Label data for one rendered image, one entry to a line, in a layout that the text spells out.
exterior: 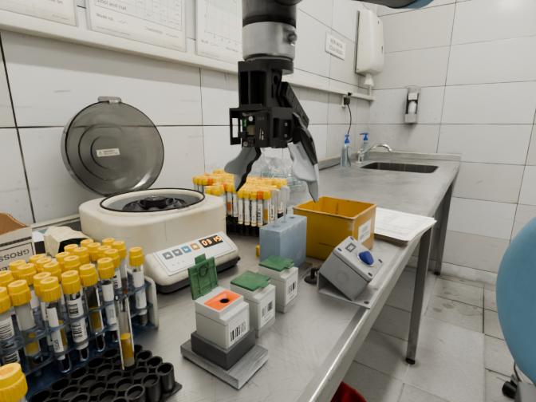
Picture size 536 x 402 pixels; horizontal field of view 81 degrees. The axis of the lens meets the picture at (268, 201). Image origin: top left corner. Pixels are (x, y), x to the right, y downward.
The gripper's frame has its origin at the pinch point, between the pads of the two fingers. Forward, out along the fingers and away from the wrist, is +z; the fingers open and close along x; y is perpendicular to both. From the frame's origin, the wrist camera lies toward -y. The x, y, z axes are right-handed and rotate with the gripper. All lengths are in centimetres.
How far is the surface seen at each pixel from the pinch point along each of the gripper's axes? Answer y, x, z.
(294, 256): -3.3, 2.0, 11.3
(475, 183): -220, 35, 30
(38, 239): 20.1, -36.6, 8.2
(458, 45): -221, 13, -63
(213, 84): -43, -50, -24
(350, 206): -24.7, 5.1, 6.5
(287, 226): -1.3, 1.6, 5.1
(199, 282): 20.0, 1.7, 5.8
